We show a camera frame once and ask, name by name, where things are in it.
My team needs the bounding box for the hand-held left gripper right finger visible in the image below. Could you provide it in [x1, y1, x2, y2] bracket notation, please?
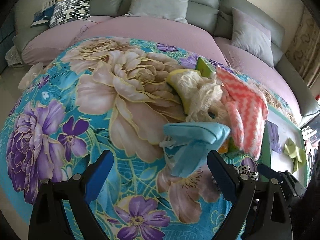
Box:
[207, 149, 293, 240]

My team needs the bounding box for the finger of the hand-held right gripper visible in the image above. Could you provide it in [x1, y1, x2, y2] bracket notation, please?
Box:
[257, 164, 283, 180]

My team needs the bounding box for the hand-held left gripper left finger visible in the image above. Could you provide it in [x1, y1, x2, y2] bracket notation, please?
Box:
[28, 149, 115, 240]

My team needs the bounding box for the white storage box green rim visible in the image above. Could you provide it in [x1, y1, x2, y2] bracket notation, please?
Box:
[260, 100, 312, 190]

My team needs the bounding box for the light blue cloth pouch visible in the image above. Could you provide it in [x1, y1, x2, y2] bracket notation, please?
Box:
[160, 122, 231, 177]

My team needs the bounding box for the pink zigzag cloth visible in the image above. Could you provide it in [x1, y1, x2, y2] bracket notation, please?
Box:
[215, 65, 269, 160]

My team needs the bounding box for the cream fluffy plush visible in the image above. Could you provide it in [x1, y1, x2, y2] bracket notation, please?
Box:
[172, 70, 230, 125]

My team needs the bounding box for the yellow sponge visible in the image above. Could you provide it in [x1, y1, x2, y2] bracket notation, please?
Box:
[165, 69, 203, 114]

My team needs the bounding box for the orange soft item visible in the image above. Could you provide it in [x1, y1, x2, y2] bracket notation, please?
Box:
[217, 140, 230, 154]

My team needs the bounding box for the black and white spotted plush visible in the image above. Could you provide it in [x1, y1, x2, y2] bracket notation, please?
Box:
[232, 164, 259, 181]

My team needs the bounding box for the purple cloth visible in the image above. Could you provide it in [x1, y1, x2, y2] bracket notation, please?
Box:
[267, 121, 283, 153]

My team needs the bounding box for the light green cloth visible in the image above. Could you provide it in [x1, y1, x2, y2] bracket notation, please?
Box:
[284, 137, 307, 173]

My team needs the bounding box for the floral blanket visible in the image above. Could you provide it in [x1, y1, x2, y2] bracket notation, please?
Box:
[0, 36, 300, 240]

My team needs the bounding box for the green packet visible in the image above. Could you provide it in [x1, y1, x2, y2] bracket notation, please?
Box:
[195, 57, 217, 77]

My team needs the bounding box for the patterned curtain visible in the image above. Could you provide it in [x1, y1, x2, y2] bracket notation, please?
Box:
[285, 5, 320, 88]

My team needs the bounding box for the grey pillow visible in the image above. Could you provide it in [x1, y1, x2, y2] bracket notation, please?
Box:
[127, 0, 192, 23]
[230, 7, 272, 68]

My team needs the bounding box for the white lace cloth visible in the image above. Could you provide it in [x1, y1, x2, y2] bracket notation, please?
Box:
[5, 47, 24, 67]

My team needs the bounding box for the pink sofa cover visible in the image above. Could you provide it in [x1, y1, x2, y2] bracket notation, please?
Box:
[21, 15, 301, 127]

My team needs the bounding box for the dark side cabinet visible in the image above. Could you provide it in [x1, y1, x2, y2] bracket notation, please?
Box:
[0, 26, 15, 69]

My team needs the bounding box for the black and white patterned pillow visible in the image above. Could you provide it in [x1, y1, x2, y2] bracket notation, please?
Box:
[49, 0, 95, 28]

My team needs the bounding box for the blue book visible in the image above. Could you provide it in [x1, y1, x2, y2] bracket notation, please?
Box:
[30, 5, 57, 28]

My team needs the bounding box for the grey sofa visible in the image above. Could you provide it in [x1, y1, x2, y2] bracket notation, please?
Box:
[12, 0, 317, 120]

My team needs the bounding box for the row of books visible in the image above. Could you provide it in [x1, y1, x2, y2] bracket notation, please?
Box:
[42, 0, 68, 8]

